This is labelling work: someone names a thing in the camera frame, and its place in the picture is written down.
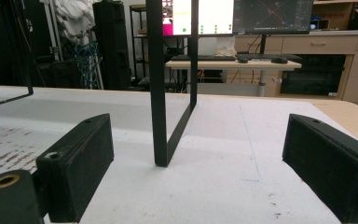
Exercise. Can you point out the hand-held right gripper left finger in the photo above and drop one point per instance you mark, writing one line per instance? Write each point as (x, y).
(74, 168)

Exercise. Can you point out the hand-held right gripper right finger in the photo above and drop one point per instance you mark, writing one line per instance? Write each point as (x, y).
(332, 168)

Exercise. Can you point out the light wooden table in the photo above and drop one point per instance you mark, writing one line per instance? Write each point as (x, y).
(354, 119)

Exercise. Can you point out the black shelf riser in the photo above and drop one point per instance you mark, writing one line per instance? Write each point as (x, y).
(157, 93)

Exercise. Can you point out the white foam board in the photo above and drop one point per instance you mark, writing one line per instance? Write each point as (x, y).
(217, 174)

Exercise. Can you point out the black computer mouse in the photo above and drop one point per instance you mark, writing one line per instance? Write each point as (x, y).
(243, 60)
(279, 60)

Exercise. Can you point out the wooden drawer cabinet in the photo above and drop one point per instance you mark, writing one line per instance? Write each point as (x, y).
(320, 45)

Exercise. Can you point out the tall black case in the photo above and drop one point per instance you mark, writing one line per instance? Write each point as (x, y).
(112, 46)

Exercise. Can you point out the black keyboard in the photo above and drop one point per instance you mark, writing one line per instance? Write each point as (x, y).
(214, 58)
(261, 57)

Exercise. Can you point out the metal stand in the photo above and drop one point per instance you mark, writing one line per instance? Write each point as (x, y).
(52, 28)

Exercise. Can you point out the white-legged wooden desk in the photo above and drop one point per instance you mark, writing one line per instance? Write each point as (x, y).
(230, 65)

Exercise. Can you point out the cardboard box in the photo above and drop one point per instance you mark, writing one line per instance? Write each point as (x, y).
(335, 14)

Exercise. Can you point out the monitor with dark screen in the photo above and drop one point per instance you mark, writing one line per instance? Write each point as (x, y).
(273, 15)

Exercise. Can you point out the monitor with white screen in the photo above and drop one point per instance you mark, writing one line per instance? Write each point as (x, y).
(214, 15)

